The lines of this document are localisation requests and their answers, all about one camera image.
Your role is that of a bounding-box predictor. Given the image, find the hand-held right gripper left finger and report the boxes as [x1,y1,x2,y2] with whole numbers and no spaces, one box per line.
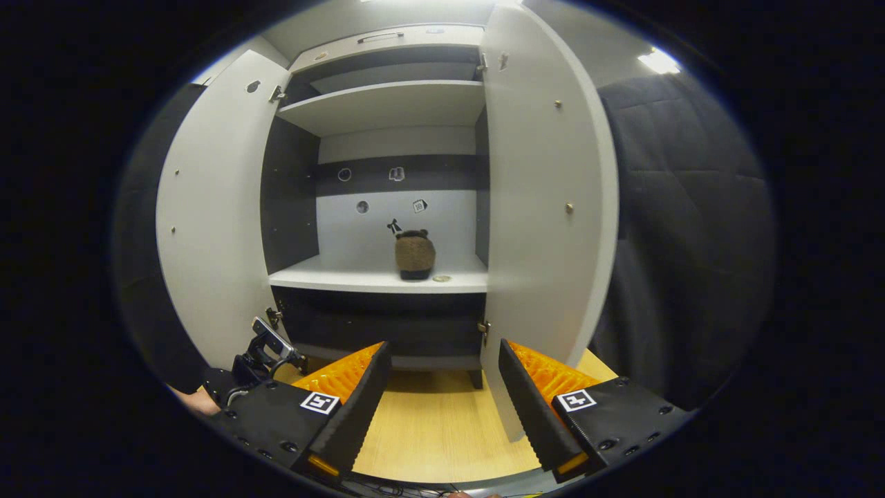
[211,340,393,479]

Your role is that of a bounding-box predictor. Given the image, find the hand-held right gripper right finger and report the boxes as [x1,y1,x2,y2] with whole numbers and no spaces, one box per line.
[498,338,694,483]

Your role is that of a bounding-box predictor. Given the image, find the white shoe cabinet door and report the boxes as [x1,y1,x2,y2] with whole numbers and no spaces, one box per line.
[156,48,295,371]
[478,3,620,443]

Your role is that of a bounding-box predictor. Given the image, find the brown fuzzy shoe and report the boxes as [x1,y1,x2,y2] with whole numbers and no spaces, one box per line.
[394,229,438,282]

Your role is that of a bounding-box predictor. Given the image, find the white shoe cabinet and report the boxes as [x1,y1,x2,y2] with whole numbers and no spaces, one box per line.
[259,24,492,389]

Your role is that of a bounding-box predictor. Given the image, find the ceiling light panel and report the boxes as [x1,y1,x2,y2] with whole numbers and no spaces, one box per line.
[636,46,683,75]

